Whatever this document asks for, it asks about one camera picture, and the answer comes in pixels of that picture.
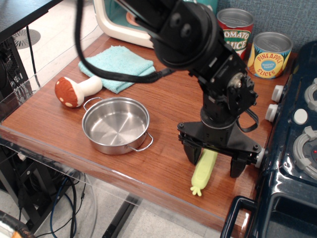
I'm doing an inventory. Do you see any plush brown mushroom toy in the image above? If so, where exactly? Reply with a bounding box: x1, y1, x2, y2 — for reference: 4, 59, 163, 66
54, 76, 103, 108

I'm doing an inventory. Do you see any dark blue toy stove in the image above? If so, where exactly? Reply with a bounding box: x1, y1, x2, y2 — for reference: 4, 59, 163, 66
221, 41, 317, 238

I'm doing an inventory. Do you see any stainless steel pot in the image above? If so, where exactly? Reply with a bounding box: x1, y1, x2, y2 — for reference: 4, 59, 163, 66
82, 97, 154, 155

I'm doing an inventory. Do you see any pineapple slices can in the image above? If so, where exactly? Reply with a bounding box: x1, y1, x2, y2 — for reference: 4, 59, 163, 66
247, 32, 293, 79

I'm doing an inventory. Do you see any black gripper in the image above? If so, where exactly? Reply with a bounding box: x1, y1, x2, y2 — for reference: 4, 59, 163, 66
177, 116, 262, 178

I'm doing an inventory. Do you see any blue floor cable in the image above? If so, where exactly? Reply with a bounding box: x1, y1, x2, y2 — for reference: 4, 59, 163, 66
49, 177, 77, 238

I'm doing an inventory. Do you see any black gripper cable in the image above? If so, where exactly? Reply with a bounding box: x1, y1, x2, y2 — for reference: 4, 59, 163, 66
236, 109, 260, 133

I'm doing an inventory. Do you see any teal toy microwave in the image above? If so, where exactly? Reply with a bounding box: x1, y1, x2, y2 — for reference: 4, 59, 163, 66
94, 0, 220, 53

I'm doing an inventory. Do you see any tomato sauce can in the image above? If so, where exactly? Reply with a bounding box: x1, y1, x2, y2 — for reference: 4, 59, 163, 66
216, 8, 255, 59

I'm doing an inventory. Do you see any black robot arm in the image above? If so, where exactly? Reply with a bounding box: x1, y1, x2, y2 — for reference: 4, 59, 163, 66
75, 0, 262, 178

